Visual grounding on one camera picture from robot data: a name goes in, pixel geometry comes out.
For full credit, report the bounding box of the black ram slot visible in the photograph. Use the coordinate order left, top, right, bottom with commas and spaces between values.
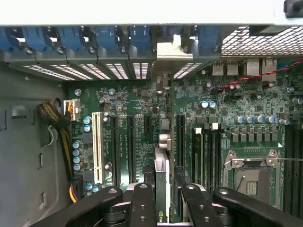
283, 125, 294, 213
203, 127, 213, 190
212, 122, 223, 190
294, 125, 303, 217

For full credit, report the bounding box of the cpu socket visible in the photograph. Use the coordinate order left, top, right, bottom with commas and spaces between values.
223, 148, 285, 211

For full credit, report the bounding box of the metal socket cover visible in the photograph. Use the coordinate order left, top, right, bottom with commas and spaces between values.
231, 150, 279, 170

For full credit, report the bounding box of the white expansion slot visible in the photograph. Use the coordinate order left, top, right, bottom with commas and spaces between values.
91, 111, 105, 187

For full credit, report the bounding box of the short black expansion slot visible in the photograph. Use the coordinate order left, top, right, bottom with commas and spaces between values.
143, 115, 152, 136

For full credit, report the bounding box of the green motherboard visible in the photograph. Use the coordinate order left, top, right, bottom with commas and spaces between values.
65, 59, 303, 227

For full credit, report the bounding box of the white power connector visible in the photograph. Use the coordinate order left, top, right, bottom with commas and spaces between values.
63, 99, 81, 122

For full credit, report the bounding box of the grey power supply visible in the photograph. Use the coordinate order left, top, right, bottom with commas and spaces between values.
0, 63, 71, 227

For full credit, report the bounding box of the perforated slot cover plate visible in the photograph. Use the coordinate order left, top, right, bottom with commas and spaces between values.
173, 62, 203, 79
50, 64, 93, 81
105, 62, 130, 80
132, 62, 150, 80
22, 64, 75, 81
78, 63, 111, 81

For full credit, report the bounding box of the metal rear port block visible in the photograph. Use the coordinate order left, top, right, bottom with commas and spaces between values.
261, 58, 278, 82
226, 60, 239, 77
212, 60, 224, 77
246, 59, 261, 77

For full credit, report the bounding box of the open pc case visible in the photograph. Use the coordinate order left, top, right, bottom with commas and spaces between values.
0, 0, 303, 227

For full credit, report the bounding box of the blue card retainer clip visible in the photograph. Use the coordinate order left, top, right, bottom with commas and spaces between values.
129, 25, 152, 52
95, 25, 117, 52
0, 26, 13, 53
58, 25, 83, 52
197, 25, 221, 53
22, 25, 46, 52

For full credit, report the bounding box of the black case knob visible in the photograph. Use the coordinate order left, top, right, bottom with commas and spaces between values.
283, 0, 303, 18

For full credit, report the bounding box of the braided yellow black cable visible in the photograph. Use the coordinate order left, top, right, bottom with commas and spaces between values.
36, 100, 82, 204

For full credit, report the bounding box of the thin white wire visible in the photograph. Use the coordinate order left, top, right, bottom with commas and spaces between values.
48, 125, 59, 148

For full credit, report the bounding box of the red black twisted wire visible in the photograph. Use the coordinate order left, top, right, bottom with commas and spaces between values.
216, 60, 303, 92

